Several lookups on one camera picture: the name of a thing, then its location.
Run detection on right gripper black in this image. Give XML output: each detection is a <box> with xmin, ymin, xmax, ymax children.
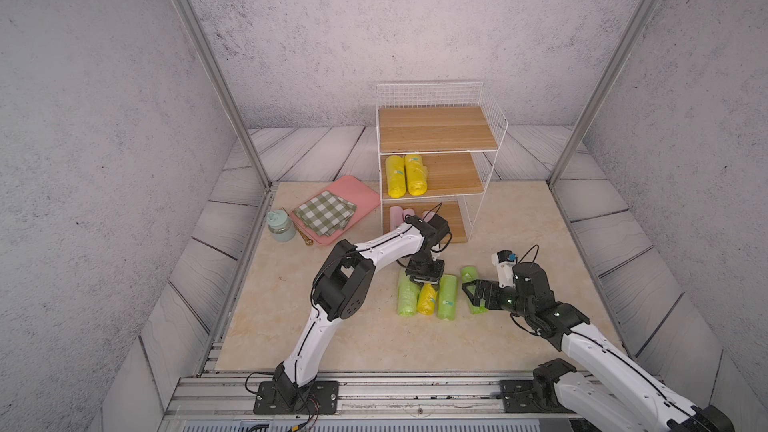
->
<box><xmin>462</xmin><ymin>278</ymin><xmax>534</xmax><ymax>321</ymax></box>

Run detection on light green bag roll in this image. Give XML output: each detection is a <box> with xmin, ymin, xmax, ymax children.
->
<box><xmin>397</xmin><ymin>269</ymin><xmax>421</xmax><ymax>317</ymax></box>

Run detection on yellow bag roll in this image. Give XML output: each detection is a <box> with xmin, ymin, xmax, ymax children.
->
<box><xmin>385</xmin><ymin>155</ymin><xmax>407</xmax><ymax>199</ymax></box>
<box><xmin>404</xmin><ymin>154</ymin><xmax>428</xmax><ymax>196</ymax></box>
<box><xmin>417</xmin><ymin>283</ymin><xmax>438</xmax><ymax>316</ymax></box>

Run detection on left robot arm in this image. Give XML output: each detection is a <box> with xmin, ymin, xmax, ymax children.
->
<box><xmin>273</xmin><ymin>214</ymin><xmax>452</xmax><ymax>405</ymax></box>

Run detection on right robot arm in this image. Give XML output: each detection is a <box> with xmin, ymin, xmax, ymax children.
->
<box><xmin>462</xmin><ymin>261</ymin><xmax>735</xmax><ymax>431</ymax></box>

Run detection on pink tray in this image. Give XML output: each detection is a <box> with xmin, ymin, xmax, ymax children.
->
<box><xmin>289</xmin><ymin>176</ymin><xmax>380</xmax><ymax>245</ymax></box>

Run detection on green checkered cloth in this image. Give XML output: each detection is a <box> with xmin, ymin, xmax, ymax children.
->
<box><xmin>294</xmin><ymin>190</ymin><xmax>357</xmax><ymax>236</ymax></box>

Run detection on small brass object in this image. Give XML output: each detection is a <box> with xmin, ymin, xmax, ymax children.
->
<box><xmin>296</xmin><ymin>229</ymin><xmax>314</xmax><ymax>246</ymax></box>

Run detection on mint green bottle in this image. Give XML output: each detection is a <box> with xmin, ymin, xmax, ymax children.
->
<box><xmin>266</xmin><ymin>209</ymin><xmax>296</xmax><ymax>243</ymax></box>

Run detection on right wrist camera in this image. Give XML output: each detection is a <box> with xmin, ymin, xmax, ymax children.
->
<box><xmin>491</xmin><ymin>250</ymin><xmax>517</xmax><ymax>287</ymax></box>

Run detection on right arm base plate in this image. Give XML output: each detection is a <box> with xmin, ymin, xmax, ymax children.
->
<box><xmin>499</xmin><ymin>379</ymin><xmax>574</xmax><ymax>414</ymax></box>

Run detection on white wire wooden shelf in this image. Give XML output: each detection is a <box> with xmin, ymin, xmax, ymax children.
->
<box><xmin>375</xmin><ymin>81</ymin><xmax>508</xmax><ymax>243</ymax></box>

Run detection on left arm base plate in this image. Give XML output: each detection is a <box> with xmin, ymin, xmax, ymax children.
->
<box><xmin>253</xmin><ymin>381</ymin><xmax>339</xmax><ymax>415</ymax></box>

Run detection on aluminium mounting rail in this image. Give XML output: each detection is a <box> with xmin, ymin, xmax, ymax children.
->
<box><xmin>160</xmin><ymin>372</ymin><xmax>596</xmax><ymax>431</ymax></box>

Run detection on right aluminium frame post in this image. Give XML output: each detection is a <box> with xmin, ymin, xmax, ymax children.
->
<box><xmin>547</xmin><ymin>0</ymin><xmax>660</xmax><ymax>191</ymax></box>

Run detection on aluminium frame post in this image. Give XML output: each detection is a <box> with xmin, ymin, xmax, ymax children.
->
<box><xmin>171</xmin><ymin>0</ymin><xmax>272</xmax><ymax>189</ymax></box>
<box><xmin>547</xmin><ymin>0</ymin><xmax>660</xmax><ymax>191</ymax></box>

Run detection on left aluminium frame post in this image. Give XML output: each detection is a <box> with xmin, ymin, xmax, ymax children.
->
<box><xmin>171</xmin><ymin>0</ymin><xmax>272</xmax><ymax>189</ymax></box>

